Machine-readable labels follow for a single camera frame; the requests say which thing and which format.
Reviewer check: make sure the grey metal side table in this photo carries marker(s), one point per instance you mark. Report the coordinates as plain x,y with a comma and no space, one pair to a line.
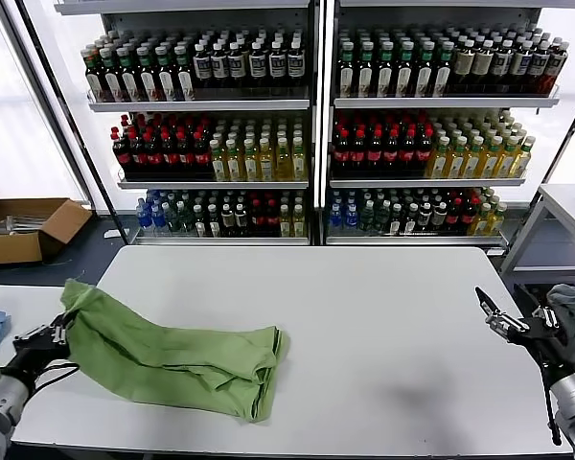
568,204

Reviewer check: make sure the small blue water bottle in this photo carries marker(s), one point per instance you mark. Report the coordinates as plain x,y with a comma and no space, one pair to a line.
352,218
144,218
158,220
337,218

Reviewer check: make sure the cola bottle red cap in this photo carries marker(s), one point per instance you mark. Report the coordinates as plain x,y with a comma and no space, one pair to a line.
186,157
342,156
139,157
170,157
202,157
408,156
359,156
375,156
424,156
122,156
391,156
154,157

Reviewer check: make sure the small green tinted bottle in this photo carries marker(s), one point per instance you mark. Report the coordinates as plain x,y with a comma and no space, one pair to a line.
368,220
187,221
173,221
382,220

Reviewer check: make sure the small dark bottle white label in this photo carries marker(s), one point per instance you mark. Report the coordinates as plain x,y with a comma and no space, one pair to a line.
397,221
412,221
200,224
214,224

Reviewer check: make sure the white paper scrap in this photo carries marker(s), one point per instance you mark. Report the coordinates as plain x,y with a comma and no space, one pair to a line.
110,234

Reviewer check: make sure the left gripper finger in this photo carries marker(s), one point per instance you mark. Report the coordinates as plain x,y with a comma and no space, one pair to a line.
33,334
61,335

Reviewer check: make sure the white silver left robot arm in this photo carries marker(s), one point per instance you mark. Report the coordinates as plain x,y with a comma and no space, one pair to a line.
5,397

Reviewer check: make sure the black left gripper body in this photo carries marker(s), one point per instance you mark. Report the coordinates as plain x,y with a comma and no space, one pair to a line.
33,357

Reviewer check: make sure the silver metal rods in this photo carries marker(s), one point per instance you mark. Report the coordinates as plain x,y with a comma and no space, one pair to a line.
14,224

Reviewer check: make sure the small cola bottle red label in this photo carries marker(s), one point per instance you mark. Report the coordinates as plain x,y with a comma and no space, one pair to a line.
468,217
272,221
259,221
454,218

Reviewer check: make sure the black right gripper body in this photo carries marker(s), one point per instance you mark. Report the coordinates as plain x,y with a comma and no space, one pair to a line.
546,347

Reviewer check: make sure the small yellow drink bottle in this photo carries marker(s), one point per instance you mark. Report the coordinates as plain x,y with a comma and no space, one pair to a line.
285,224
298,224
483,222
498,221

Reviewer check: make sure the dark bottle white blue label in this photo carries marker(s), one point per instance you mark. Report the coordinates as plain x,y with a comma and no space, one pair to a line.
237,66
258,66
502,66
296,66
202,67
220,67
521,66
277,66
539,67

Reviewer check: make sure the small dark bottle beige label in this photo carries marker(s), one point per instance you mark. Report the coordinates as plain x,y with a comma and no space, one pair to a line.
228,222
440,218
425,218
241,222

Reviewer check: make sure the green short-sleeve shirt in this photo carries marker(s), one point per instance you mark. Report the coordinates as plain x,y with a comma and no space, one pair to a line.
172,354

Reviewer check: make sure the grey metal shelf unit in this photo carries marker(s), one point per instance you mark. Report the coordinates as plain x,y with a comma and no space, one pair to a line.
196,107
436,103

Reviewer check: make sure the yellow drink bottle white cap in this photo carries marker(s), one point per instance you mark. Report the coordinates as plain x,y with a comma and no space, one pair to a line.
299,165
523,162
439,163
251,166
457,163
283,166
474,163
219,166
508,163
491,163
267,166
235,166

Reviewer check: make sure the brown cardboard box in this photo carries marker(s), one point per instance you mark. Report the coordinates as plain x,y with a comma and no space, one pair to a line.
9,249

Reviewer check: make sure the dark bottle green neck label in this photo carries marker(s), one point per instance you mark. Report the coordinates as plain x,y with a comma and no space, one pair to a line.
128,82
443,73
347,75
366,75
184,81
405,75
385,75
146,81
96,82
164,81
425,75
111,82

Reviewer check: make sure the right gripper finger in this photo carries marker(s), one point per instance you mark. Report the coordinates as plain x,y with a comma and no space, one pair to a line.
546,317
503,326

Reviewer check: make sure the reddish drink bottle white label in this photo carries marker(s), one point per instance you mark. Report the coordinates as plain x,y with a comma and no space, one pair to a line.
556,68

